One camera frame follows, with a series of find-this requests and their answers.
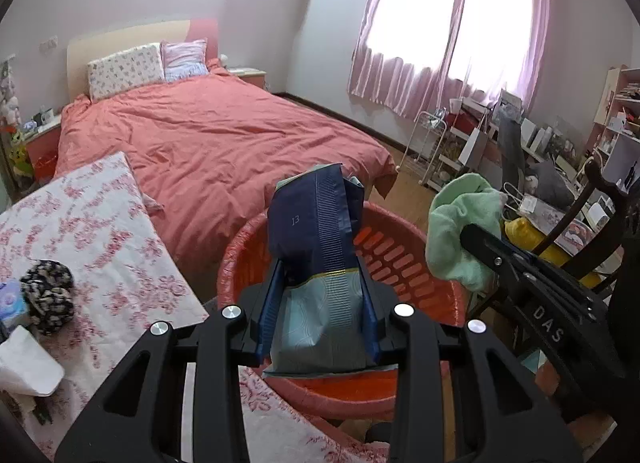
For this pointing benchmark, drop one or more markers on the grey cushion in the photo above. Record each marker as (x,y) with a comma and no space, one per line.
(550,180)

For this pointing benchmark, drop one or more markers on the black and white knitted cloth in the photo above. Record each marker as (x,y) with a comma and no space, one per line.
(47,293)

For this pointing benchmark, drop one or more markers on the navy blue garment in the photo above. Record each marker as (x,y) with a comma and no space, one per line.
(310,223)

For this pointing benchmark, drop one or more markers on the floral pillow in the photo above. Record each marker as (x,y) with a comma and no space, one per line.
(125,70)

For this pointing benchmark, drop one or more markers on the bed with coral duvet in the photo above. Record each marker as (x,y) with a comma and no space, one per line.
(225,143)

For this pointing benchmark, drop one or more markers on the blue tissue pack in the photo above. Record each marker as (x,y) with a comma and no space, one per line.
(11,305)

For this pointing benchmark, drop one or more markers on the yellow cloth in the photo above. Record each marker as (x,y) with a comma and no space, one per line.
(520,234)

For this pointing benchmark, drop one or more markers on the white and pink shelf unit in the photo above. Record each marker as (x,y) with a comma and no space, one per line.
(620,143)

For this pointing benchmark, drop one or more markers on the red floral tablecloth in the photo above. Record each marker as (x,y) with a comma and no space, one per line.
(100,223)

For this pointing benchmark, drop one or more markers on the pink front nightstand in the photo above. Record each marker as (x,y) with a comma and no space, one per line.
(42,150)

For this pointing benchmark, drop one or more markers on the red plastic basket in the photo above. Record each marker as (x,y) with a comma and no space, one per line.
(400,263)

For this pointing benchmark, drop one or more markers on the pink striped pillow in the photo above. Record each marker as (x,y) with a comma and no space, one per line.
(184,60)

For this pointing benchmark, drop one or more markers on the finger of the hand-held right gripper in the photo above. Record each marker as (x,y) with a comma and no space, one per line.
(487,245)

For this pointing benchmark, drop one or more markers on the grey office chair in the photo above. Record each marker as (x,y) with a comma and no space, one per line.
(511,148)

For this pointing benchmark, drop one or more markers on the cream and pink headboard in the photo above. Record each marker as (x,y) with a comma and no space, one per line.
(100,40)

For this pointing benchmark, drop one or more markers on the yellow green plush toy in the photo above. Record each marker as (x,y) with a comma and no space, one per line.
(19,157)

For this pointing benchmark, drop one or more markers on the white paper tissue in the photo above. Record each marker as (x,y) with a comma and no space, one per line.
(30,368)

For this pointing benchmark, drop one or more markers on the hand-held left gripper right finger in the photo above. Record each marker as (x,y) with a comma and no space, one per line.
(371,315)

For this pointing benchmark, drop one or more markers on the light green cloth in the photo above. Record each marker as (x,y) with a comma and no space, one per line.
(460,223)

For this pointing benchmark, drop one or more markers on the pink curtain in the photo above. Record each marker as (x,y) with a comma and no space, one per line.
(380,73)

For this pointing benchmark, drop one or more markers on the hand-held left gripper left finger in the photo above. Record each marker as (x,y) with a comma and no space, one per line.
(270,313)

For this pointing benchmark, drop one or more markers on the cream nightstand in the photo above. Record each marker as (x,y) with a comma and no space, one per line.
(250,74)

